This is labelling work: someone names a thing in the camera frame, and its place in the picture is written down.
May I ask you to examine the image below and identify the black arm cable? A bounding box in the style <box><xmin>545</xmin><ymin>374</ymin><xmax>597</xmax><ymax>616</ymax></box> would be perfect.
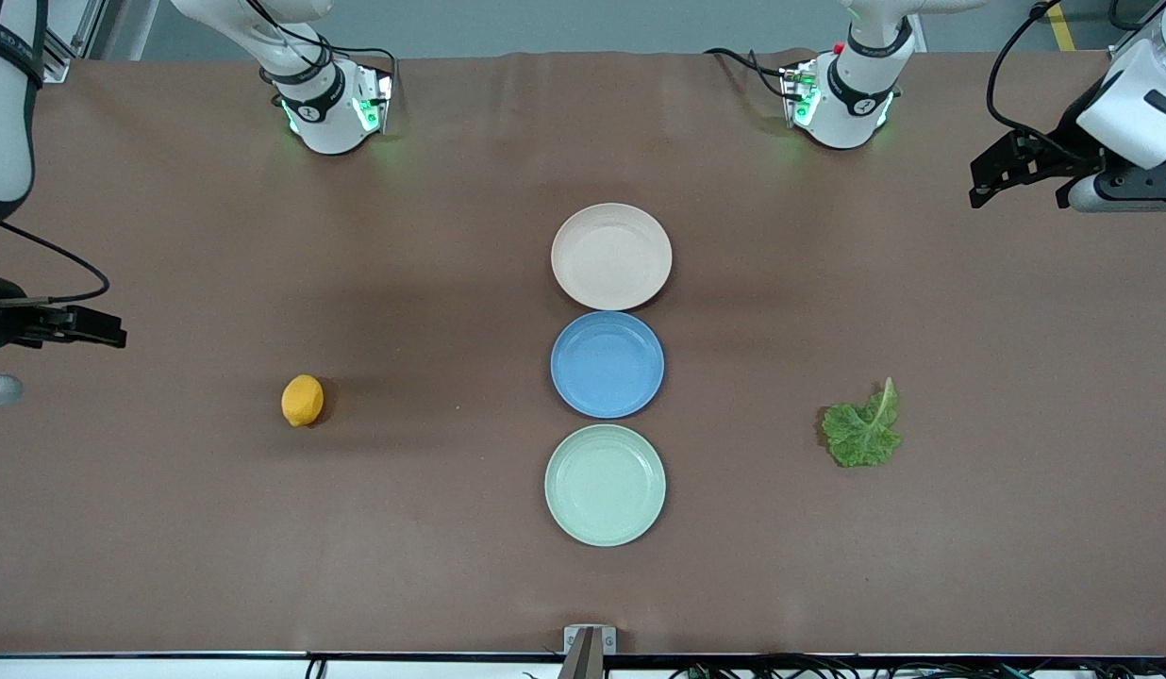
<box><xmin>985</xmin><ymin>0</ymin><xmax>1079</xmax><ymax>157</ymax></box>
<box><xmin>0</xmin><ymin>221</ymin><xmax>111</xmax><ymax>306</ymax></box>

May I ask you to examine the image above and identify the beige plate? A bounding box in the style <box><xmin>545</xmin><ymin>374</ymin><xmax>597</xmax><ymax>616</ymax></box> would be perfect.
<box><xmin>551</xmin><ymin>203</ymin><xmax>674</xmax><ymax>311</ymax></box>

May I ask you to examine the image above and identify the white table edge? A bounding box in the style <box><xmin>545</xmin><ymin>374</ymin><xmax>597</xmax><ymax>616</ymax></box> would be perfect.
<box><xmin>0</xmin><ymin>654</ymin><xmax>1166</xmax><ymax>679</ymax></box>

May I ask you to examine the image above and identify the yellow floor tape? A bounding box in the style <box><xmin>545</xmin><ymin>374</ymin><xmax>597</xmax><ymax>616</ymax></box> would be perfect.
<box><xmin>1047</xmin><ymin>0</ymin><xmax>1080</xmax><ymax>54</ymax></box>

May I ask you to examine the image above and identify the black base cable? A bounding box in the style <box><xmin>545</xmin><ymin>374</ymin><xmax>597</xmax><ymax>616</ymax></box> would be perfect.
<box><xmin>704</xmin><ymin>45</ymin><xmax>793</xmax><ymax>103</ymax></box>

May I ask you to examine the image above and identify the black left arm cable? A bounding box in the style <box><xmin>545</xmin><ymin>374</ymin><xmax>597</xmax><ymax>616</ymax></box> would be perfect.
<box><xmin>985</xmin><ymin>0</ymin><xmax>1079</xmax><ymax>157</ymax></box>

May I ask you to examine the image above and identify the green lettuce leaf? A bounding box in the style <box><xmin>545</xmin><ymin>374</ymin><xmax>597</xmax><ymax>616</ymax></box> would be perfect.
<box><xmin>821</xmin><ymin>377</ymin><xmax>903</xmax><ymax>469</ymax></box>

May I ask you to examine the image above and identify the mint green plate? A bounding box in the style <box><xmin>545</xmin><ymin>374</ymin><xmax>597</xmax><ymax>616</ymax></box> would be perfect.
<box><xmin>544</xmin><ymin>423</ymin><xmax>667</xmax><ymax>548</ymax></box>

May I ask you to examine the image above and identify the aluminium frame profile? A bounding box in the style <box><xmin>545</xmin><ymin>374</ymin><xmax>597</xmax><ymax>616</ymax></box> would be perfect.
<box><xmin>42</xmin><ymin>0</ymin><xmax>108</xmax><ymax>84</ymax></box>

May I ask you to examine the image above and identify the brown table cover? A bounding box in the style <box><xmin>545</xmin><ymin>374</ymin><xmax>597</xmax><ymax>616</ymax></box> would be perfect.
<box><xmin>0</xmin><ymin>49</ymin><xmax>1166</xmax><ymax>658</ymax></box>

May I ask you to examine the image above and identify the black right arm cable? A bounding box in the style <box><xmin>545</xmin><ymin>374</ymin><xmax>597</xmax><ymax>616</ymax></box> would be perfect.
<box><xmin>0</xmin><ymin>221</ymin><xmax>111</xmax><ymax>306</ymax></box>

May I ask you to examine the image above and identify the yellow lemon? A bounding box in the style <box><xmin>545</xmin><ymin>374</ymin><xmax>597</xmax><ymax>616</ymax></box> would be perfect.
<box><xmin>281</xmin><ymin>374</ymin><xmax>325</xmax><ymax>428</ymax></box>

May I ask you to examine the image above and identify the blue plate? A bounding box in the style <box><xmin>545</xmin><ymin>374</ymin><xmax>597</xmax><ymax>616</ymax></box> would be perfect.
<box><xmin>550</xmin><ymin>311</ymin><xmax>666</xmax><ymax>420</ymax></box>

